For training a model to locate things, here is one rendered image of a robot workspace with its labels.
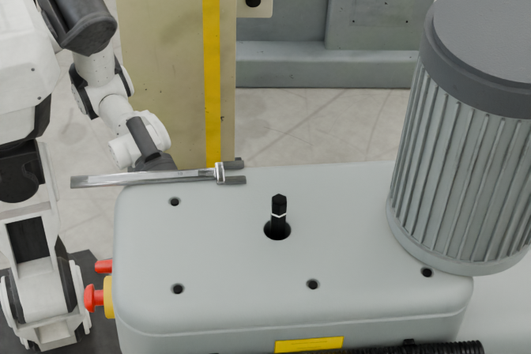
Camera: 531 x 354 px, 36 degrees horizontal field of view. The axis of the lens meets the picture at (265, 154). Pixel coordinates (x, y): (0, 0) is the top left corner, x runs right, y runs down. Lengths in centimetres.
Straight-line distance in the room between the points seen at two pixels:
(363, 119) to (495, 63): 320
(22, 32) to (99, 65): 26
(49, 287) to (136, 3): 121
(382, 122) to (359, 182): 291
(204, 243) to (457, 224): 32
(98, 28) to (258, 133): 231
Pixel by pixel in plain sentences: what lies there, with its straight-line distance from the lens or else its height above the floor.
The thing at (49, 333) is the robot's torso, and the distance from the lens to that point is 241.
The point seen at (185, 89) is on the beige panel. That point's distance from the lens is 319.
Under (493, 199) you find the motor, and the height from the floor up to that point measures 204.
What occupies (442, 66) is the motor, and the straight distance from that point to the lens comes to 90.
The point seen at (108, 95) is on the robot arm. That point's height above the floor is 147.
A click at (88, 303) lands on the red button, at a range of 119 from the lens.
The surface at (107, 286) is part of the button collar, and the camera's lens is 118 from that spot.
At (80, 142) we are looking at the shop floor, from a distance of 396.
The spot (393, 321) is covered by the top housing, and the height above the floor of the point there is 185.
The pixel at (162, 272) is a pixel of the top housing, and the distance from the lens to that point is 106.
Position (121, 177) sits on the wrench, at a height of 190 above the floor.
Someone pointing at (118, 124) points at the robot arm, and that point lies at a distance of 183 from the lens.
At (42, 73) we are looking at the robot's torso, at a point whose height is 168.
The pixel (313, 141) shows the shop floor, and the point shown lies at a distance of 393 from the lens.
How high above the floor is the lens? 274
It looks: 45 degrees down
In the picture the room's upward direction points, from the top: 3 degrees clockwise
